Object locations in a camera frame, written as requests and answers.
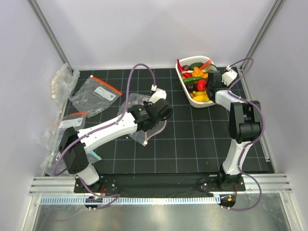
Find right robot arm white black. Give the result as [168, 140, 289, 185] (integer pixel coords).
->
[206, 70, 263, 191]

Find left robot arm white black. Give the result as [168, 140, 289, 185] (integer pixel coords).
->
[59, 99, 173, 193]

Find orange toy bell pepper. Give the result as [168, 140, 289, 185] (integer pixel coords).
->
[192, 67, 208, 78]

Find red toy chili pepper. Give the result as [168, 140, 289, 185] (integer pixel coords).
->
[177, 59, 184, 73]

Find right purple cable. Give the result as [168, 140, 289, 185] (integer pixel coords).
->
[226, 57, 267, 211]

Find orange-zip bag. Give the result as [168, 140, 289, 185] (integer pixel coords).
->
[69, 75, 122, 118]
[36, 112, 89, 152]

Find orange-zip bag upper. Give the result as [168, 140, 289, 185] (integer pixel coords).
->
[69, 75, 122, 118]

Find purple cable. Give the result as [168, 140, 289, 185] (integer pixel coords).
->
[226, 57, 267, 211]
[52, 63, 157, 208]

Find orange-zip bag lower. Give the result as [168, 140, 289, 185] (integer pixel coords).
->
[36, 112, 89, 152]

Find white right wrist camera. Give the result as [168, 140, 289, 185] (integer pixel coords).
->
[222, 66, 238, 87]

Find crumpled clear bag at wall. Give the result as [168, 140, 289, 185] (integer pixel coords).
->
[51, 63, 80, 103]

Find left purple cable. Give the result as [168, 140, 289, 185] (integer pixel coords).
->
[52, 63, 157, 208]

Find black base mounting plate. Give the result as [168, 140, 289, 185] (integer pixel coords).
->
[89, 173, 246, 198]

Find blue-zip clear bag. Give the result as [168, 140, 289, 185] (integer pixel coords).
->
[87, 151, 102, 164]

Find white perforated plastic basket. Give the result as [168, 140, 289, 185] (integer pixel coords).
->
[175, 55, 215, 108]

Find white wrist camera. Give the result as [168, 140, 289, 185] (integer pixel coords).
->
[148, 85, 167, 103]
[222, 66, 238, 87]

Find red toy strawberry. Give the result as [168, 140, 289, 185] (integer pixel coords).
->
[196, 79, 207, 91]

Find perforated aluminium rail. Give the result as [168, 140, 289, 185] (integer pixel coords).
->
[40, 195, 220, 205]

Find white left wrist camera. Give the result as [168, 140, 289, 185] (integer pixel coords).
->
[148, 85, 167, 103]

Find clear pink-dotted zip bag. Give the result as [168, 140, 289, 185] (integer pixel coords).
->
[116, 93, 167, 146]

